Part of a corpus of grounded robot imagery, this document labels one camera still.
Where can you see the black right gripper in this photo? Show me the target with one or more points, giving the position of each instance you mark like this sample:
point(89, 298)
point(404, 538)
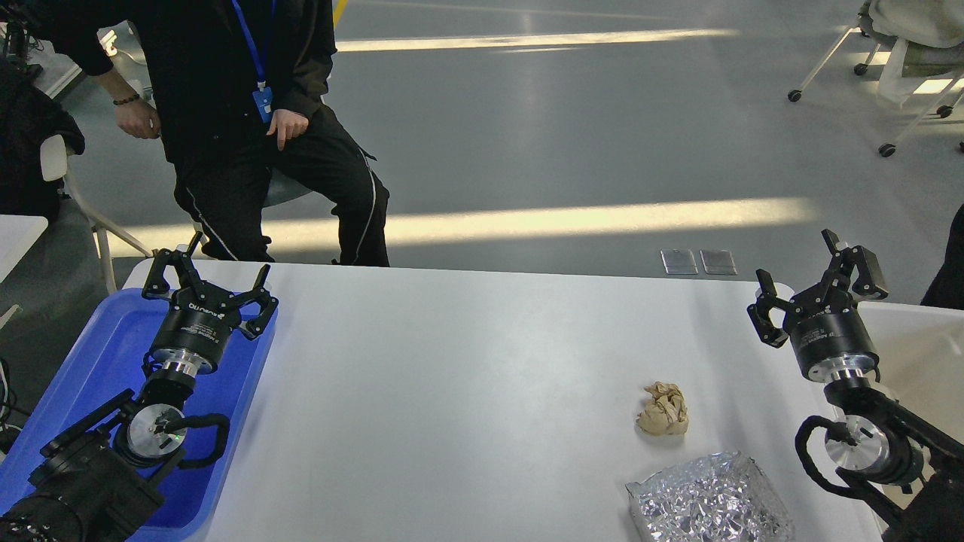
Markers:
point(827, 333)

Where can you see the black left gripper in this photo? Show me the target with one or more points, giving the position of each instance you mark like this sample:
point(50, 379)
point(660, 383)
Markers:
point(201, 318)

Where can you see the aluminium foil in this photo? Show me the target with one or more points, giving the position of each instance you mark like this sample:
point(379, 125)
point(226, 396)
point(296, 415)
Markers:
point(724, 496)

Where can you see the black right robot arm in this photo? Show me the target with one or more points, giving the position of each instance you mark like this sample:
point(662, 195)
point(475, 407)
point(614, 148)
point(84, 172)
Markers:
point(876, 451)

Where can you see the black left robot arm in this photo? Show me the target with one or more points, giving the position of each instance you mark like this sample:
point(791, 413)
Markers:
point(134, 437)

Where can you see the right metal floor plate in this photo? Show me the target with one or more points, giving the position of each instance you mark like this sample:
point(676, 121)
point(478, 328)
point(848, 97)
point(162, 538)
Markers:
point(718, 262)

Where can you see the metal floor plate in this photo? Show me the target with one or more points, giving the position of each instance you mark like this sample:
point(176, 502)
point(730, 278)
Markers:
point(718, 262)
point(679, 262)

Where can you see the white plastic bin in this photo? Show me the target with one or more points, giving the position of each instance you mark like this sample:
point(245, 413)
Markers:
point(920, 351)

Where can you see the black clothing at edge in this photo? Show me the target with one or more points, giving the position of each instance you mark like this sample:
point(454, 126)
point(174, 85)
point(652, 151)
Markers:
point(946, 289)

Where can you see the grey seat chair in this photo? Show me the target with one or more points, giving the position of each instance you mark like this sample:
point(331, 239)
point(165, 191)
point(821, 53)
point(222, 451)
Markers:
point(282, 189)

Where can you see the left metal floor plate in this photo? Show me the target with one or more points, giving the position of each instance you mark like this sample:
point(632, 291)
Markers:
point(679, 262)

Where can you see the crumpled brown paper ball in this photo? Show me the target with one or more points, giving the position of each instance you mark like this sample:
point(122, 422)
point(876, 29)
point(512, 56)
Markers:
point(664, 412)

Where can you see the white side table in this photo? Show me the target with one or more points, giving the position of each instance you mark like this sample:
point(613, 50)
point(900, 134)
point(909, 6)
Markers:
point(19, 233)

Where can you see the person in black clothes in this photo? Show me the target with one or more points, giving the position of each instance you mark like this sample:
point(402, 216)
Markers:
point(180, 71)

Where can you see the white chair with black coat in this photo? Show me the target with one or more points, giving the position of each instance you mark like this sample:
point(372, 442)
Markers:
point(38, 137)

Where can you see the white rolling chair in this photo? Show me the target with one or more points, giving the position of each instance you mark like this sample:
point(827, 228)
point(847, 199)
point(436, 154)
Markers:
point(923, 38)

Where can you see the blue lanyard badge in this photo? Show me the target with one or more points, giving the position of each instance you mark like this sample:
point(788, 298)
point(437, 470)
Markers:
point(256, 22)

